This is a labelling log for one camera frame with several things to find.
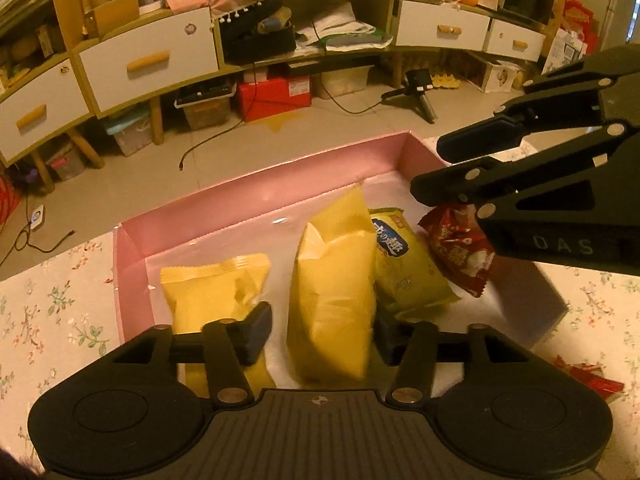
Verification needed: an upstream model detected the red storage box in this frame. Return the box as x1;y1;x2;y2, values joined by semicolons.
236;76;311;122

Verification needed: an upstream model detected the small camera tripod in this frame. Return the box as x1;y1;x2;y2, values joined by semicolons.
381;68;437;124

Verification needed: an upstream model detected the plain yellow snack bag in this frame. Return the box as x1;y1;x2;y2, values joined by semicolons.
160;254;274;396

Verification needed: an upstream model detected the yellow printed snack bag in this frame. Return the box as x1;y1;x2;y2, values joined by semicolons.
286;186;376;388

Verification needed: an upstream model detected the yellow blue-label snack bag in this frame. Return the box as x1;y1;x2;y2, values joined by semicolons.
370;208;459;321

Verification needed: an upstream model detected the red snack bag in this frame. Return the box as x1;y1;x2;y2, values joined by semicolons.
419;204;496;298
552;356;625;403

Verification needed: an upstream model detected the black box on shelf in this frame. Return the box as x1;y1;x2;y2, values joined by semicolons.
219;8;296;65

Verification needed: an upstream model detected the floral tablecloth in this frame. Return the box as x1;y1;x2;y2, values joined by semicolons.
1;223;639;479

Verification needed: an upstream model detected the wooden cabinet with drawers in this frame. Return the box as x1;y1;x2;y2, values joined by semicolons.
1;0;544;165

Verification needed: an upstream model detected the pink cardboard tray box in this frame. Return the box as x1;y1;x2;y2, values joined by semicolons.
114;132;567;351

